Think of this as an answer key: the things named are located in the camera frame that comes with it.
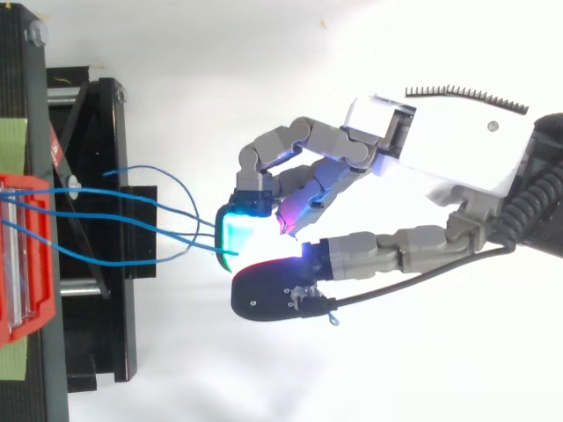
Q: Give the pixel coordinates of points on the red bin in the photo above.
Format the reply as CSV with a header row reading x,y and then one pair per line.
x,y
26,259

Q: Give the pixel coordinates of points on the black stand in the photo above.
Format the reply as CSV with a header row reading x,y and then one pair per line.
x,y
97,220

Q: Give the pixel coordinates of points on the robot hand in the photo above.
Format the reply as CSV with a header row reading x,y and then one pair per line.
x,y
457,140

